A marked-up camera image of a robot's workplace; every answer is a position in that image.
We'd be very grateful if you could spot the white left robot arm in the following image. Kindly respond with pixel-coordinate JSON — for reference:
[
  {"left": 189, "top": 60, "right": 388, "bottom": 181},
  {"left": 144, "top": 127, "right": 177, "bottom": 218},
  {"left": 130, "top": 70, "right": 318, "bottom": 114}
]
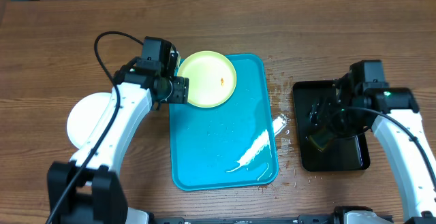
[{"left": 46, "top": 37, "right": 189, "bottom": 223}]

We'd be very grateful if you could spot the teal plastic tray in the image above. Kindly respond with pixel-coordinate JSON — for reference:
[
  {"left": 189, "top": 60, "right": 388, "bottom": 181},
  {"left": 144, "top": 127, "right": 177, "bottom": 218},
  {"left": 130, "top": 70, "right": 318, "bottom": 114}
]
[{"left": 169, "top": 54, "right": 287, "bottom": 191}]

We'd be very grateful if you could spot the green yellow sponge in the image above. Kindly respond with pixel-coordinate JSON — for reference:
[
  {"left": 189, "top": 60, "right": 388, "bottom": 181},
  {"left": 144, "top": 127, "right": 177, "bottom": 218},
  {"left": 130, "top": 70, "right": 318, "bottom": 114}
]
[{"left": 308, "top": 127, "right": 337, "bottom": 152}]

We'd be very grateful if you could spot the yellow-green plate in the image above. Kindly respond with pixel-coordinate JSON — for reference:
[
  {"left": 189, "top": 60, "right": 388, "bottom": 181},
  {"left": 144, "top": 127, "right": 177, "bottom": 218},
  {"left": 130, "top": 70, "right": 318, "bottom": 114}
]
[{"left": 177, "top": 50, "right": 237, "bottom": 108}]

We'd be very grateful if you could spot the black water tray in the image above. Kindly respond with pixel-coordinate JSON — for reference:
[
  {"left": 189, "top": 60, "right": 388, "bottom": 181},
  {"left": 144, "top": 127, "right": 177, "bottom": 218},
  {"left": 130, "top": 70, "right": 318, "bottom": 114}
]
[{"left": 292, "top": 80, "right": 371, "bottom": 172}]

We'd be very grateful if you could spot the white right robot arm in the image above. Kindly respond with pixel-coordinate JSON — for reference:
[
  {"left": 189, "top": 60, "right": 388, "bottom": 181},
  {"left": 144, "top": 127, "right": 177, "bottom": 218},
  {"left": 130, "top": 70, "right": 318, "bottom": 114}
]
[{"left": 307, "top": 60, "right": 435, "bottom": 223}]

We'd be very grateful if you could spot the white plate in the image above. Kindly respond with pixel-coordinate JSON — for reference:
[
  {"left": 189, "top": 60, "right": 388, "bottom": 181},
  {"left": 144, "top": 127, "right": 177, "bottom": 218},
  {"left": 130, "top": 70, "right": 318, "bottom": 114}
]
[{"left": 66, "top": 93, "right": 111, "bottom": 148}]

